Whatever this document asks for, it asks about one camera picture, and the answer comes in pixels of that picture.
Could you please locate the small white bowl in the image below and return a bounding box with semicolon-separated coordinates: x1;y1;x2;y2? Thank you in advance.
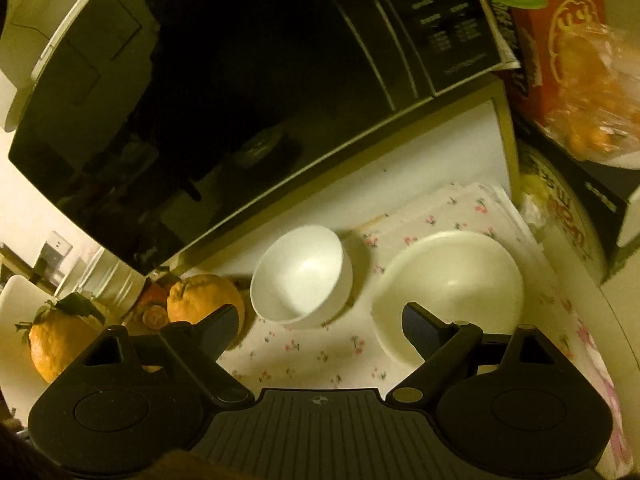
250;225;355;331

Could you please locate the black microwave oven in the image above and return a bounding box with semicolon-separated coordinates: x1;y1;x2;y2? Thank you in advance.
0;0;522;277

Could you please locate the large orange with leaves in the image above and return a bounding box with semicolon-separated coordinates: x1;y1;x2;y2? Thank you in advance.
16;294;109;386

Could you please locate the plastic bag of oranges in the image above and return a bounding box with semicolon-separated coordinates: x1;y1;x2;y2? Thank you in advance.
547;22;640;169

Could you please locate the cream bowl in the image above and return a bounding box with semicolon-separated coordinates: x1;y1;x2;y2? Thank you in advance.
372;230;525;369

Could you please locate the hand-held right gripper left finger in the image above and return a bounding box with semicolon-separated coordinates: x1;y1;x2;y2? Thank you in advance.
80;304;254;406

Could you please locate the orange patterned tin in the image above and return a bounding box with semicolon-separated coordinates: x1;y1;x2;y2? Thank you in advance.
134;282;172;334

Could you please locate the ribbed metal tin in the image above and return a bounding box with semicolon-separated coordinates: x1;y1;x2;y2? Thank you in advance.
54;247;147;319

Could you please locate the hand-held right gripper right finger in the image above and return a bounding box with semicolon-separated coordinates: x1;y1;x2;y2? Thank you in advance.
387;301;567;406

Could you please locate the white air fryer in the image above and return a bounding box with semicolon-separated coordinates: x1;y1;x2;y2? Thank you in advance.
0;274;66;413

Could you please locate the orange fruit carton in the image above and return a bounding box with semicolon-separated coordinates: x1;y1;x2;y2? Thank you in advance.
487;0;609;122

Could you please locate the floral tablecloth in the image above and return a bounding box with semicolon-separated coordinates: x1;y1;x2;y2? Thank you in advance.
215;180;636;466

